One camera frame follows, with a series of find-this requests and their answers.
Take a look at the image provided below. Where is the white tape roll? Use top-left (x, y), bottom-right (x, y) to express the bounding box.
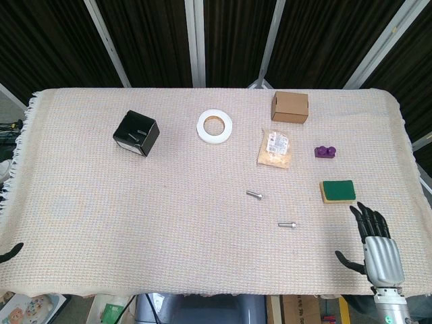
top-left (196, 108), bottom-right (234, 146)

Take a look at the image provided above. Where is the clear bag of beige parts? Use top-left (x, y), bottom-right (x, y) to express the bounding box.
top-left (256, 128), bottom-right (293, 169)

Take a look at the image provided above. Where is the purple toy building block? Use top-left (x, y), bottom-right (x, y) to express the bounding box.
top-left (314, 145), bottom-right (338, 159)

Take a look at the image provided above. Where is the printed brown carton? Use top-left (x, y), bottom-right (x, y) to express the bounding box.
top-left (266, 295), bottom-right (321, 324)

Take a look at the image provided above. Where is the white frame post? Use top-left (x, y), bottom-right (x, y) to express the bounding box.
top-left (83, 0), bottom-right (132, 88)
top-left (248, 0), bottom-right (287, 90)
top-left (343, 0), bottom-right (419, 90)
top-left (184, 0), bottom-right (207, 88)

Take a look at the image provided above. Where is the black curtain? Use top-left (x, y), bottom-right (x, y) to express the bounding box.
top-left (0, 0), bottom-right (432, 163)

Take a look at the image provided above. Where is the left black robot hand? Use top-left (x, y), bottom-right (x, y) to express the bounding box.
top-left (0, 242), bottom-right (24, 263)

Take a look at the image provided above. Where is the green yellow sponge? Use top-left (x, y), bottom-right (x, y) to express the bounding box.
top-left (319, 180), bottom-right (357, 205)

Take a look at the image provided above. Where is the illustrated colourful box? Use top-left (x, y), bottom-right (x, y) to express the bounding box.
top-left (0, 292), bottom-right (68, 324)

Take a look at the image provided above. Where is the beige woven tablecloth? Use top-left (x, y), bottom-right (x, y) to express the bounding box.
top-left (0, 87), bottom-right (432, 300)

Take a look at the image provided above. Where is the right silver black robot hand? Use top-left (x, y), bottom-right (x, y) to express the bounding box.
top-left (334, 201), bottom-right (406, 295)

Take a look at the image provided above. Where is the brown cardboard box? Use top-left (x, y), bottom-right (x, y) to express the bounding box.
top-left (271, 90), bottom-right (309, 125)

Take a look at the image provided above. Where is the green packet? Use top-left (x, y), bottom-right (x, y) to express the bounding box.
top-left (101, 302), bottom-right (126, 324)

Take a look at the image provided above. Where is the black cable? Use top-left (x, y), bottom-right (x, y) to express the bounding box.
top-left (116, 293), bottom-right (159, 324)

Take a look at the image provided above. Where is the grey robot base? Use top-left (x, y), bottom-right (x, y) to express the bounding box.
top-left (134, 293), bottom-right (267, 324)

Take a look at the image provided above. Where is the black open cardboard box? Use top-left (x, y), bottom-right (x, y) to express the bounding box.
top-left (112, 109), bottom-right (160, 159)

